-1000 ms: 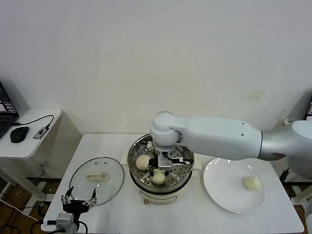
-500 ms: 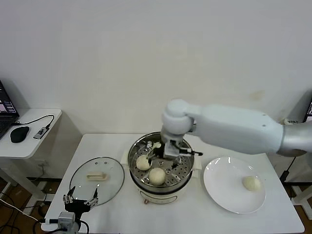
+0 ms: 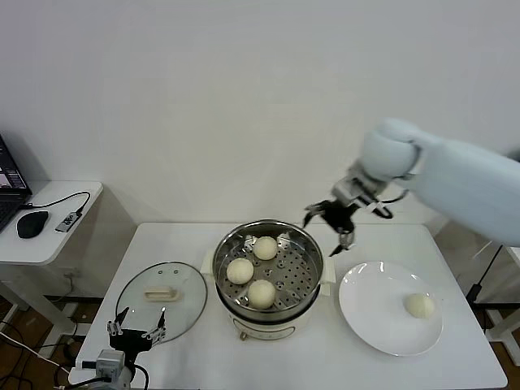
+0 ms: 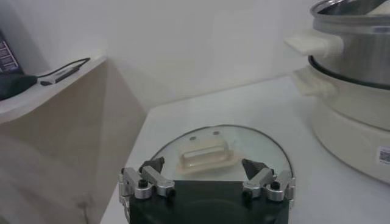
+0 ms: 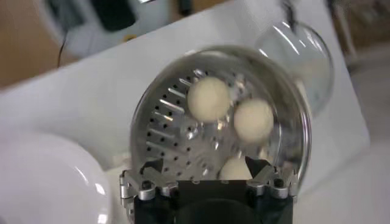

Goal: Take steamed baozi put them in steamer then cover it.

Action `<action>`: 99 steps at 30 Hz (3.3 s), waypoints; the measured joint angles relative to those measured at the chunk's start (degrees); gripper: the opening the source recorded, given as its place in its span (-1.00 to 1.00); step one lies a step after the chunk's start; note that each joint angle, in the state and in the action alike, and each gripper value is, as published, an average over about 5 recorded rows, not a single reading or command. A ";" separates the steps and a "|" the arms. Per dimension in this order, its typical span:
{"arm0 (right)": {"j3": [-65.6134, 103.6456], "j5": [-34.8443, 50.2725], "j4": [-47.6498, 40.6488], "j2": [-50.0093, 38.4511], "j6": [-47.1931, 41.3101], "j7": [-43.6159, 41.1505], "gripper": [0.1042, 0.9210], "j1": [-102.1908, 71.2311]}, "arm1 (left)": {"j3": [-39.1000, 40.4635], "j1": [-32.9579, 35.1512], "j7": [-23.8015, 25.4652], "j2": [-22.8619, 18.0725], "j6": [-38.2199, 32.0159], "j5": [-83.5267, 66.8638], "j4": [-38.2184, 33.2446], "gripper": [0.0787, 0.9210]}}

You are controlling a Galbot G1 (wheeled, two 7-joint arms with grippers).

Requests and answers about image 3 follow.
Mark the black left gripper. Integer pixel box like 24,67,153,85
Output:
106,306,168,351

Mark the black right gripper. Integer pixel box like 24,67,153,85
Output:
303,198,358,258

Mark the glass lid with cream handle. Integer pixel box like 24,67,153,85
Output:
115,262,208,346

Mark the white steamed baozi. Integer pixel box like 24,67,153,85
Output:
246,279,276,310
403,292,436,320
253,236,279,262
225,258,254,285

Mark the stainless steel steamer basket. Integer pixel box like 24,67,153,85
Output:
200,219,336,319

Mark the white round plate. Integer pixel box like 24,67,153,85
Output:
337,262,444,358

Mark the white side table with mouse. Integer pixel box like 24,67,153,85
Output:
0,180,137,338

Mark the white electric cooker base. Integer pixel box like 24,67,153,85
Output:
201,271,332,342

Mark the grey usb hub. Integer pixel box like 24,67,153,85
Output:
54,210,81,234

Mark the black computer mouse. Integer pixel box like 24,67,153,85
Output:
15,210,49,240

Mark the black laptop beside mouse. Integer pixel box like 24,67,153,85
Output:
0,135,33,235

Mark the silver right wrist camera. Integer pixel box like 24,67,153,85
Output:
331,176,366,208

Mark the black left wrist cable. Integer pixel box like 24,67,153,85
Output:
129,357,150,390

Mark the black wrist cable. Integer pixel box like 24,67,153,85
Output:
129,357,150,390
373,188,410,220

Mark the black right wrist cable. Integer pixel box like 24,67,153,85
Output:
373,188,410,220

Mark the white floor cable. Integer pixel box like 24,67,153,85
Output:
0,331,72,373

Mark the black cable with adapter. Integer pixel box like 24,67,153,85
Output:
466,243,505,304

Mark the black usb cable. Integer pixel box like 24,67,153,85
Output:
18,191,91,215

